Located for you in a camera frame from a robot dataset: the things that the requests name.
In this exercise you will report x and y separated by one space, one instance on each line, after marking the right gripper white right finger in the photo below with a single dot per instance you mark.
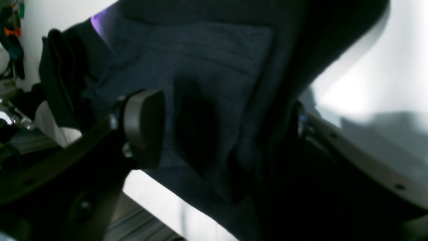
380 187

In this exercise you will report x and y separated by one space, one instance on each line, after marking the black T-shirt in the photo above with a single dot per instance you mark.
231 72

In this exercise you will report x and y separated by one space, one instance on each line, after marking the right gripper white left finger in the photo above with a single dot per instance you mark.
71 195

